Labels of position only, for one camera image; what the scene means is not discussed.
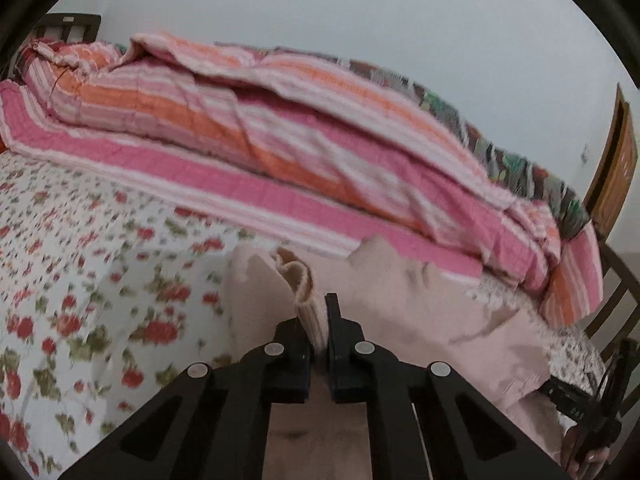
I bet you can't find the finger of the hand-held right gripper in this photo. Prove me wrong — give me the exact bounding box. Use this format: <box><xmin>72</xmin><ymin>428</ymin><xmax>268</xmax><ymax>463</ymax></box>
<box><xmin>542</xmin><ymin>377</ymin><xmax>596</xmax><ymax>417</ymax></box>

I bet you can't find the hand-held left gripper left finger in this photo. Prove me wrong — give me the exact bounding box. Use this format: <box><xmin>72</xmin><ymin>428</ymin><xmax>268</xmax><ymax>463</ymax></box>
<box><xmin>59</xmin><ymin>319</ymin><xmax>313</xmax><ymax>480</ymax></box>

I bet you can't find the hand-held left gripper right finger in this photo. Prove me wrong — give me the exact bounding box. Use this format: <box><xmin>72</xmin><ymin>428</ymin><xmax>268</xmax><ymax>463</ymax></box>
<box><xmin>324</xmin><ymin>292</ymin><xmax>576</xmax><ymax>480</ymax></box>

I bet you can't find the pink knit sweater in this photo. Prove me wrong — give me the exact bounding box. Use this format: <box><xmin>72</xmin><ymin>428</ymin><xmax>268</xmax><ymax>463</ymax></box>
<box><xmin>220</xmin><ymin>235</ymin><xmax>571</xmax><ymax>480</ymax></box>

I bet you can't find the person's right hand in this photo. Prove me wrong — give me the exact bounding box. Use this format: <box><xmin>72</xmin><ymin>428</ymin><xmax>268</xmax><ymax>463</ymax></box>
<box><xmin>560</xmin><ymin>424</ymin><xmax>612</xmax><ymax>477</ymax></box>

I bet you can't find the dark wooden chair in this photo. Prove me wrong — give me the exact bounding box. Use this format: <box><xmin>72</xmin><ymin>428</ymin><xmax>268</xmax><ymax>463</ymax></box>
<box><xmin>582</xmin><ymin>242</ymin><xmax>640</xmax><ymax>361</ymax></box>

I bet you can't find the floral bed sheet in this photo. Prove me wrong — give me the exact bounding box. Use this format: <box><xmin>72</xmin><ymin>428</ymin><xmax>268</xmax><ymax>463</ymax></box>
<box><xmin>0</xmin><ymin>152</ymin><xmax>606</xmax><ymax>480</ymax></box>

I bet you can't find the brown wooden door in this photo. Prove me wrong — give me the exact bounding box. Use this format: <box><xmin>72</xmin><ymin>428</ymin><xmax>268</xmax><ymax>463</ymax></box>
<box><xmin>582</xmin><ymin>82</ymin><xmax>640</xmax><ymax>241</ymax></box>

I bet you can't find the pink orange striped quilt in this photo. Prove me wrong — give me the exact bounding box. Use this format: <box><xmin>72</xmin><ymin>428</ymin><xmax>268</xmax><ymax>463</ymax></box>
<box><xmin>0</xmin><ymin>32</ymin><xmax>603</xmax><ymax>328</ymax></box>

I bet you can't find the multicolour patchwork blanket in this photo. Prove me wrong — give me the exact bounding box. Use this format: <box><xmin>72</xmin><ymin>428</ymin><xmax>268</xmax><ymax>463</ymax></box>
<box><xmin>345</xmin><ymin>57</ymin><xmax>593</xmax><ymax>241</ymax></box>

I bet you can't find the dark wooden headboard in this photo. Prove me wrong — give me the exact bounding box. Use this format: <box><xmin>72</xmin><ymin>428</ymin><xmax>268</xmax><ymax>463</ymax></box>
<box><xmin>30</xmin><ymin>12</ymin><xmax>102</xmax><ymax>43</ymax></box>

